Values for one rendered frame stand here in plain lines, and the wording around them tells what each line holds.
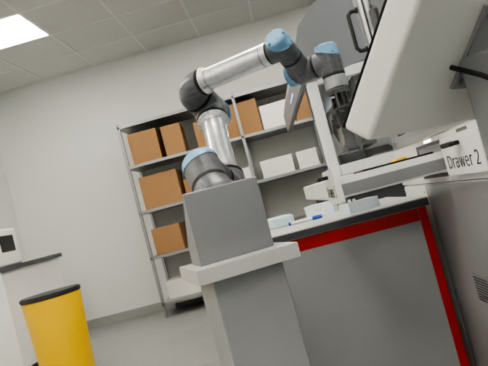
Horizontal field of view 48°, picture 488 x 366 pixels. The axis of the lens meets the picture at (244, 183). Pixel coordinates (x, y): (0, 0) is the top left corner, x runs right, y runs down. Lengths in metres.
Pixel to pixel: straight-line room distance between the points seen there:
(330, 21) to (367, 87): 1.97
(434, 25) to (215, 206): 0.87
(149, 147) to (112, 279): 1.56
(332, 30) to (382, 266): 1.23
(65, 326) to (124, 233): 2.46
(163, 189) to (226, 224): 4.21
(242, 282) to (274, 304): 0.11
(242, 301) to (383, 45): 0.88
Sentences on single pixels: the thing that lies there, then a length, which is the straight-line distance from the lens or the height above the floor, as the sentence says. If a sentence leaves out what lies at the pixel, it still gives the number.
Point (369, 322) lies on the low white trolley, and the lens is 1.99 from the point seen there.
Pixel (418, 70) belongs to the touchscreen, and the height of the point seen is 1.01.
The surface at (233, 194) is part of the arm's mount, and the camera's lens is 1.51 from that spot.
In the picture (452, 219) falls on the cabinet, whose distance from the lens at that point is 1.86.
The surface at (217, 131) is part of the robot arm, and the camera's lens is 1.91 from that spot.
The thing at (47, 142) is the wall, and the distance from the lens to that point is 6.57.
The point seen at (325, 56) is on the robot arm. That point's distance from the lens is 1.83.
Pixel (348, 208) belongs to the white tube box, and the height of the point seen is 0.78.
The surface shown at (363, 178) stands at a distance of 1.70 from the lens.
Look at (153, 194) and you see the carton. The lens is 5.71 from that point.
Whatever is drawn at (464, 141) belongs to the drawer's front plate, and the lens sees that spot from 1.53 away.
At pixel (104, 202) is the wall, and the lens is 6.31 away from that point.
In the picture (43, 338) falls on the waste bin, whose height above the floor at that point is 0.38.
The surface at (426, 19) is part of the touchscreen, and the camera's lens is 0.79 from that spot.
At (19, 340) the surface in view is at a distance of 4.75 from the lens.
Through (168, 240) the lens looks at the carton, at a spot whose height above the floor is 0.74.
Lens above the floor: 0.89
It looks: 2 degrees up
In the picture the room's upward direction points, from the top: 15 degrees counter-clockwise
